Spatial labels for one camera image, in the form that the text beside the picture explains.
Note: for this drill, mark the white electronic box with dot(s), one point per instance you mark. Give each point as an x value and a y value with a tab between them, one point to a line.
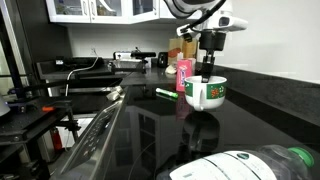
122	55

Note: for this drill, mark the clear plastic bottle green cap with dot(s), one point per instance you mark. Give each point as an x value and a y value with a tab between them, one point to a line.
240	165

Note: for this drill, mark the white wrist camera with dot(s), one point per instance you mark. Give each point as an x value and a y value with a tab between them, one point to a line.
226	21

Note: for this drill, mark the black camera on stand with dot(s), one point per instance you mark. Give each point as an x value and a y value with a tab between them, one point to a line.
143	54

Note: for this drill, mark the stove control panel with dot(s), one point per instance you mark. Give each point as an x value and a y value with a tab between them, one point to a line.
93	136

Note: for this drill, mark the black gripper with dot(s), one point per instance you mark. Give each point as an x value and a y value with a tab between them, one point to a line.
212	40

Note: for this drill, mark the brown paper bag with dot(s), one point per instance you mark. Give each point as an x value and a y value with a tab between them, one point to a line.
175	50

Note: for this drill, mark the green and white marker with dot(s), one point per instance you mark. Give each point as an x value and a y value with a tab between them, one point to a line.
166	92

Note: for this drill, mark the pink sweetener box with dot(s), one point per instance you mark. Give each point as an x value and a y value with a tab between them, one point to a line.
183	71

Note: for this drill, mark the small black device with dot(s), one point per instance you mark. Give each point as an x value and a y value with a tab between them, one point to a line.
162	59

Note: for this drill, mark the white mug with green band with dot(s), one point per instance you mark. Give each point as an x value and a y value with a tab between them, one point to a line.
205	95

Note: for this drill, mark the white wall cabinets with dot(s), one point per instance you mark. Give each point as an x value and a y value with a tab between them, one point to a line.
100	10

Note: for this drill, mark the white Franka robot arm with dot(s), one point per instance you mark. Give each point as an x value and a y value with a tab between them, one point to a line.
186	5

